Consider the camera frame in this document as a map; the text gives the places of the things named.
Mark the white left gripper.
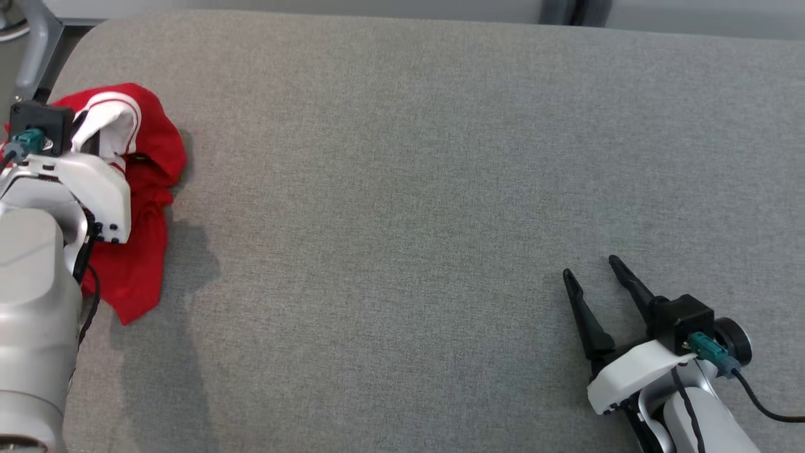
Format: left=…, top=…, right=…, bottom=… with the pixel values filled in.
left=2, top=128, right=133, bottom=245

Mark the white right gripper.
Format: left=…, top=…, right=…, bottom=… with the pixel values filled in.
left=563, top=255, right=699, bottom=416

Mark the red Bulls basketball jersey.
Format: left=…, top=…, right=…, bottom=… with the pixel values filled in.
left=49, top=82, right=188, bottom=189

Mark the grey fabric sofa cushion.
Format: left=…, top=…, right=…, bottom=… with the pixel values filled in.
left=47, top=9, right=805, bottom=453

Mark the left camera cable green plug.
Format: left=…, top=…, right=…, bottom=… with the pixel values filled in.
left=0, top=128, right=46, bottom=172

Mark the camera cable green plug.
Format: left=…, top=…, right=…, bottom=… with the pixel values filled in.
left=0, top=128, right=46, bottom=172
left=688, top=333, right=805, bottom=423

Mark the right camera cable green plug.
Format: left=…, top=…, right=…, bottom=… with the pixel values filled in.
left=688, top=333, right=805, bottom=423

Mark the grey metal frame leg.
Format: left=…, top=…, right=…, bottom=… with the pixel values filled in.
left=0, top=0, right=65, bottom=105

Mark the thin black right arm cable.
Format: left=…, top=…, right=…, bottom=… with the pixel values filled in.
left=670, top=367, right=706, bottom=453

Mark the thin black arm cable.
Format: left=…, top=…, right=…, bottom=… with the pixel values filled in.
left=670, top=367, right=706, bottom=453
left=72, top=211, right=102, bottom=353

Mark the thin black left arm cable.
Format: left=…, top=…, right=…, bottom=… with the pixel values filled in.
left=72, top=211, right=102, bottom=353

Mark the grey partition post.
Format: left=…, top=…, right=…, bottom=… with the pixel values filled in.
left=540, top=0, right=615, bottom=28

